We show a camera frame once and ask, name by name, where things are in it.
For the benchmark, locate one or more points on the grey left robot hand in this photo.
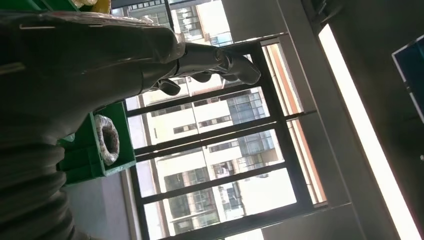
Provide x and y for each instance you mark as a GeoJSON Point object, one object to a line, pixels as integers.
{"type": "Point", "coordinates": [82, 66]}

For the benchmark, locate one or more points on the green crate with yellow coils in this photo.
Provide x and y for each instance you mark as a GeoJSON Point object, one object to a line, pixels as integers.
{"type": "Point", "coordinates": [20, 4]}

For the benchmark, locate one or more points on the green crate with speckled coils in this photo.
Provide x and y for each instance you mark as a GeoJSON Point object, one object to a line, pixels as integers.
{"type": "Point", "coordinates": [82, 159]}

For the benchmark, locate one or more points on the dark framed window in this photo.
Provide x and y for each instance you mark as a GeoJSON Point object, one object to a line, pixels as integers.
{"type": "Point", "coordinates": [281, 132]}

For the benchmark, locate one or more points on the long ceiling light strip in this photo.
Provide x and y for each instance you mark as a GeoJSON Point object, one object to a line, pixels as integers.
{"type": "Point", "coordinates": [364, 132]}

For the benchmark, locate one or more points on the blue wall screen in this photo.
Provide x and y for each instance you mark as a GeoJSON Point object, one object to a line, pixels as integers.
{"type": "Point", "coordinates": [414, 66]}

